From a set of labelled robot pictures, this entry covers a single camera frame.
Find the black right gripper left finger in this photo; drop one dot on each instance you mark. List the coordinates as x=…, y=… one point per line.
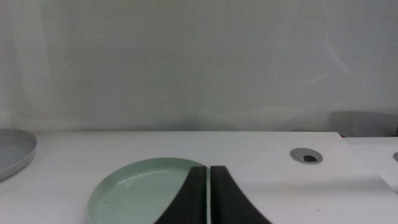
x=191, y=202

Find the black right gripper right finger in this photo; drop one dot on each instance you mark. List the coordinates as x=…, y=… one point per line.
x=225, y=205

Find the pale green shallow bowl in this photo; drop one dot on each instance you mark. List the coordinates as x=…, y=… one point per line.
x=133, y=193

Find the grey shallow bowl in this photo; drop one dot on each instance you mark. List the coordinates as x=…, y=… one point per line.
x=12, y=152

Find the white backdrop curtain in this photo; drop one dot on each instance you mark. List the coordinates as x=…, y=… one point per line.
x=186, y=62

